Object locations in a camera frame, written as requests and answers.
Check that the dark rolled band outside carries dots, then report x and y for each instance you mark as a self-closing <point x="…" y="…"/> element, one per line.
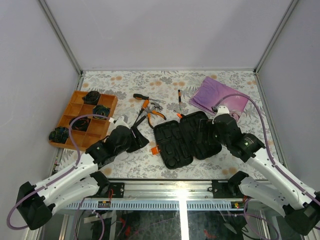
<point x="59" y="135"/>

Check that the small precision screwdriver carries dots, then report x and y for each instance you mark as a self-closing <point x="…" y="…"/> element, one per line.
<point x="179" y="99"/>

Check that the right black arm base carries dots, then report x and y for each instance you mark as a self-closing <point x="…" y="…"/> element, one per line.
<point x="227" y="189"/>

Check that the orange handled pliers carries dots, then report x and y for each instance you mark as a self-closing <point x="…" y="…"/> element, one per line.
<point x="155" y="116"/>

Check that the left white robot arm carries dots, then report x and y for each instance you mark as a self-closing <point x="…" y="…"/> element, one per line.
<point x="39" y="202"/>

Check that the aluminium front rail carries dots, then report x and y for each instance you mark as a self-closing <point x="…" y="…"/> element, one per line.
<point x="166" y="195"/>

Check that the dark rolled band middle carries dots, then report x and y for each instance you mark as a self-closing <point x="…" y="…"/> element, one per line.
<point x="101" y="111"/>

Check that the orange compartment tray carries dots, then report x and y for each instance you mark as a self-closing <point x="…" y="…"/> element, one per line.
<point x="75" y="110"/>

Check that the dark rolled band lower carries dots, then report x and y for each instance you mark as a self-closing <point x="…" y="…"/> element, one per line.
<point x="81" y="124"/>

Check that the orange black utility tool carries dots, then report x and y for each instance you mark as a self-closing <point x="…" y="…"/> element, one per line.
<point x="180" y="115"/>

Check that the dark rolled band top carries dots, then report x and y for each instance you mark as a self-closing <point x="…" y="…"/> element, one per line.
<point x="91" y="98"/>

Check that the purple printed pouch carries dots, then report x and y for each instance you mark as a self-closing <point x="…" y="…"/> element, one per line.
<point x="211" y="91"/>

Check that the small claw hammer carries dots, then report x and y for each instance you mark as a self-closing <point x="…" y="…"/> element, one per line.
<point x="143" y="116"/>

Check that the black plastic tool case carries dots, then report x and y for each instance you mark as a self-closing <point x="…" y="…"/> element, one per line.
<point x="176" y="141"/>

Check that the dark rolled band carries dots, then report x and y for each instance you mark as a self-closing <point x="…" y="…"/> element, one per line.
<point x="91" y="98"/>
<point x="81" y="124"/>
<point x="101" y="111"/>

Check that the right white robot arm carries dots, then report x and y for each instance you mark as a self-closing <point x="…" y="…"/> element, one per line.
<point x="298" y="203"/>

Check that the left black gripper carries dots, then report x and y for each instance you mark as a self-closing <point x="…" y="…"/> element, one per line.
<point x="141" y="140"/>

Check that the black handled screwdriver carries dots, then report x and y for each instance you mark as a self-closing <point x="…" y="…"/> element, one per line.
<point x="143" y="97"/>

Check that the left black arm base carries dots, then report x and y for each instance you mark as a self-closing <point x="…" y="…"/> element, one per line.
<point x="112" y="188"/>

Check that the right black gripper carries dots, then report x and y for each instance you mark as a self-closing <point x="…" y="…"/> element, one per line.
<point x="205" y="125"/>

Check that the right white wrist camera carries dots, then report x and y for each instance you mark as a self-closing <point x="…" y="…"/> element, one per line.
<point x="220" y="110"/>

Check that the orange handled screwdriver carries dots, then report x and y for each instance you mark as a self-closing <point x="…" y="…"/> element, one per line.
<point x="143" y="107"/>

